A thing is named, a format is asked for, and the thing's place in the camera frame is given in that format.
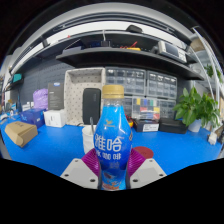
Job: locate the yellow multimeter red leads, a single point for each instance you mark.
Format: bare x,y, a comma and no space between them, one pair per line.
130,124

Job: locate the blue carton box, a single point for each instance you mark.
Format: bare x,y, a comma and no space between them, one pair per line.
32,117

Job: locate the clear organizer box coloured parts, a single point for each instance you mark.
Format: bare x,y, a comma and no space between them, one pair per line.
146,108

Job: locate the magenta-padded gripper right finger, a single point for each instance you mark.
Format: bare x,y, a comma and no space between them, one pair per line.
146,170

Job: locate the teal wall bin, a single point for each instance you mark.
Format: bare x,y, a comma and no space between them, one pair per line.
17,78

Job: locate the white oscilloscope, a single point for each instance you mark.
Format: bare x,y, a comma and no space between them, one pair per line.
172,51

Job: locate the white perforated tray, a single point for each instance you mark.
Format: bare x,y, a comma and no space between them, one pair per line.
75,96

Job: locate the dark wall shelf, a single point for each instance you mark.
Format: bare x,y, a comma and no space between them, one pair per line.
133,58

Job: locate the white power adapter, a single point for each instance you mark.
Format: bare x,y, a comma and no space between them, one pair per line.
212,138

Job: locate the white carton box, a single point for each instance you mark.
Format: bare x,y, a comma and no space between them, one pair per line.
54,118

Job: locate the grey small-parts drawer cabinet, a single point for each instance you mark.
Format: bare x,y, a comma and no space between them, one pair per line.
161,85
126,77
167,108
128,105

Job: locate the green potted plant white pot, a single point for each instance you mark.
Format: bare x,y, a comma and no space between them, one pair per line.
195,108

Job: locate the metal spoon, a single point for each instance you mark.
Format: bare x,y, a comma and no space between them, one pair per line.
91,123

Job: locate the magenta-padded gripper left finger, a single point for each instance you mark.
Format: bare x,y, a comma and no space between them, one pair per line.
78,171

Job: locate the black overhead camera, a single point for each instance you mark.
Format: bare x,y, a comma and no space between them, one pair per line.
134,29

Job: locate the flat round red coaster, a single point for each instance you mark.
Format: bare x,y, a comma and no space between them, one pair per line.
145,152

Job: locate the flat black case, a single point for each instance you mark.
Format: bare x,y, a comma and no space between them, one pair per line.
173,126

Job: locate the small brown cardboard box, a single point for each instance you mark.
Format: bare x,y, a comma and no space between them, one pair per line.
20,133

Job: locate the dark grey upright carton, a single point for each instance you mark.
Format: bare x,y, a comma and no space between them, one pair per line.
55,96

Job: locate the white shelf unit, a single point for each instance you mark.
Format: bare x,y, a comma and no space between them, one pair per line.
210,63

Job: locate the blue drink bottle gold cap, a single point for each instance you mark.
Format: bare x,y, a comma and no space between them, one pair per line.
112,140

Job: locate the black rounded speaker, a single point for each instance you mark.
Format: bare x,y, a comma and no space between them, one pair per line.
91,106

